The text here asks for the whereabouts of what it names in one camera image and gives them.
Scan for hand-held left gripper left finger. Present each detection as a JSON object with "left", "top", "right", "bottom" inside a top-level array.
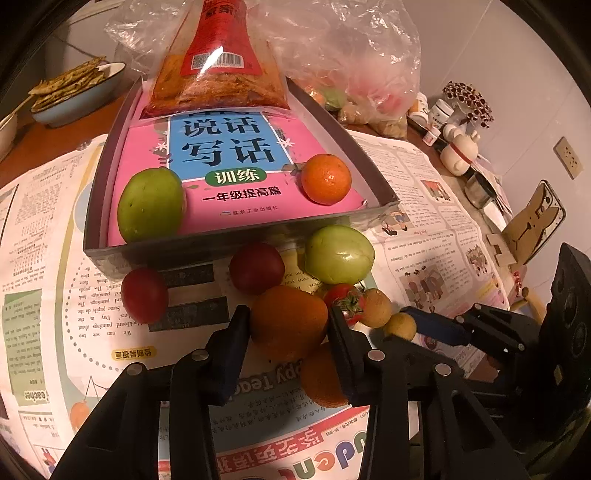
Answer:
[{"left": 50, "top": 305, "right": 252, "bottom": 480}]

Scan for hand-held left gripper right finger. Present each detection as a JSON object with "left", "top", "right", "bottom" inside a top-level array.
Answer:
[{"left": 327, "top": 305, "right": 532, "bottom": 480}]

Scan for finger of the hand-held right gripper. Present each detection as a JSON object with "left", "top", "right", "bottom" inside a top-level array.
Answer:
[{"left": 401, "top": 304, "right": 542, "bottom": 370}]

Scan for small brown longan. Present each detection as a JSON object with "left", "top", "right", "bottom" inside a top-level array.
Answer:
[
  {"left": 358, "top": 288, "right": 392, "bottom": 328},
  {"left": 383, "top": 312, "right": 417, "bottom": 342}
]

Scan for red tomato with stem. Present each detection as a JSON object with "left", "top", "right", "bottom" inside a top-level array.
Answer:
[{"left": 323, "top": 284, "right": 366, "bottom": 326}]

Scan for red plum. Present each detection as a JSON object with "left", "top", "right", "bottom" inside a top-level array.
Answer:
[
  {"left": 121, "top": 268, "right": 169, "bottom": 325},
  {"left": 229, "top": 242, "right": 286, "bottom": 295}
]

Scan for grey cardboard box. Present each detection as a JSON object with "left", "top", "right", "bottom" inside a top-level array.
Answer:
[{"left": 83, "top": 76, "right": 402, "bottom": 278}]

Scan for wooden puzzle piece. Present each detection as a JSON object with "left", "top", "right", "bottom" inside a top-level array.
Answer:
[{"left": 486, "top": 231, "right": 513, "bottom": 268}]

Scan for cardboard rabbit cutout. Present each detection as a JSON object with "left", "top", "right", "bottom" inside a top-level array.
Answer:
[{"left": 503, "top": 180, "right": 566, "bottom": 266}]

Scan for printed newspaper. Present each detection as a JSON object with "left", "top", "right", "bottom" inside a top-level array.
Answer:
[{"left": 0, "top": 124, "right": 511, "bottom": 480}]

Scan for metal cup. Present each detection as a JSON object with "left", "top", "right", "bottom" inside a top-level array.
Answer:
[{"left": 464, "top": 171, "right": 497, "bottom": 209}]

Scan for bag of longans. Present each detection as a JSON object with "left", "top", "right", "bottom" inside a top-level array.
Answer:
[{"left": 369, "top": 113, "right": 409, "bottom": 139}]

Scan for white medicine bottle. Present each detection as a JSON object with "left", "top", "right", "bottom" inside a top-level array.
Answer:
[
  {"left": 409, "top": 92, "right": 430, "bottom": 123},
  {"left": 429, "top": 102, "right": 455, "bottom": 127}
]

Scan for pink book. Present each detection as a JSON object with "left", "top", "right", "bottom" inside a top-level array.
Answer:
[{"left": 107, "top": 111, "right": 368, "bottom": 245}]

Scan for dried flower decoration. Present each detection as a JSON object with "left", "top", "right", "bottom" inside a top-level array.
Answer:
[{"left": 442, "top": 82, "right": 495, "bottom": 127}]

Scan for bagged green fruit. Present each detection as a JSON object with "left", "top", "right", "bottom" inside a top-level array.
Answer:
[{"left": 323, "top": 88, "right": 347, "bottom": 112}]

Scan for red label snack packet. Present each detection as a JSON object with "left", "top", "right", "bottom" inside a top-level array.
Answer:
[{"left": 141, "top": 0, "right": 293, "bottom": 118}]

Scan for clear plastic bag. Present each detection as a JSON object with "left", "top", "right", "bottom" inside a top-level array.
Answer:
[{"left": 105, "top": 0, "right": 422, "bottom": 139}]

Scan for blue bowl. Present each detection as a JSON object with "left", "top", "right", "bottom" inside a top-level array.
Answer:
[{"left": 30, "top": 62, "right": 126, "bottom": 128}]

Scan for white bowl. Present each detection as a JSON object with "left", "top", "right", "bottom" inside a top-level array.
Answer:
[{"left": 0, "top": 111, "right": 19, "bottom": 162}]

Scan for stack of pancakes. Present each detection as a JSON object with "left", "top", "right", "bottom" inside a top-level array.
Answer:
[{"left": 28, "top": 56, "right": 114, "bottom": 112}]

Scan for wooden chopsticks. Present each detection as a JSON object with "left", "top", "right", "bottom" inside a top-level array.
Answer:
[{"left": 0, "top": 92, "right": 42, "bottom": 130}]

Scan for wall socket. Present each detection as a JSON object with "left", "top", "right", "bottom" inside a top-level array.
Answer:
[{"left": 554, "top": 137, "right": 583, "bottom": 180}]

